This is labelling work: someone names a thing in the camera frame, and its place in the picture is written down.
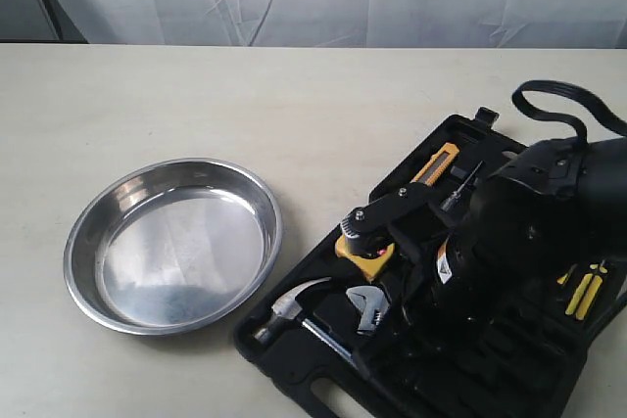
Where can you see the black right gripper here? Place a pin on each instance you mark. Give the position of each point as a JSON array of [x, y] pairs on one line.
[[504, 240]]

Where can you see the adjustable wrench black handle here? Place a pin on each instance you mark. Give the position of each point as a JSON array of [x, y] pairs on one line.
[[372, 304]]

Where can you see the black plastic tool case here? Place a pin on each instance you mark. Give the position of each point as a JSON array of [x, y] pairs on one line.
[[524, 363]]

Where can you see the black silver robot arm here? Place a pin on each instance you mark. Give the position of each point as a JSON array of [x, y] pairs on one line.
[[589, 183]]

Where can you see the yellow black screwdriver left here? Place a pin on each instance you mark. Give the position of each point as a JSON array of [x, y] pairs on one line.
[[562, 280]]

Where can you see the yellow black screwdriver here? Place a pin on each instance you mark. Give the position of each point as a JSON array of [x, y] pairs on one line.
[[587, 291], [562, 280]]

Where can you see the clear test pen screwdriver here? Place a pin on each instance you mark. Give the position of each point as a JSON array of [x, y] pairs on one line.
[[449, 203]]

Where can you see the yellow black screwdriver right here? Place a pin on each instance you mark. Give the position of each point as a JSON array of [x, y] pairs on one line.
[[587, 291]]

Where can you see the yellow utility knife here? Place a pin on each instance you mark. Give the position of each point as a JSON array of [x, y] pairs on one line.
[[437, 165]]

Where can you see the yellow tape measure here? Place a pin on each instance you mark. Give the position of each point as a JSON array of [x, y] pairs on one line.
[[370, 267]]

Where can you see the round stainless steel pan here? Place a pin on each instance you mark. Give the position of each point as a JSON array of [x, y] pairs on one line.
[[172, 247]]

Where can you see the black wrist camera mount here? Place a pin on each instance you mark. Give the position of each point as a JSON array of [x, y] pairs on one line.
[[368, 229]]

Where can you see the claw hammer black handle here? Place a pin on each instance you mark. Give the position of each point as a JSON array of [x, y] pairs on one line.
[[287, 309]]

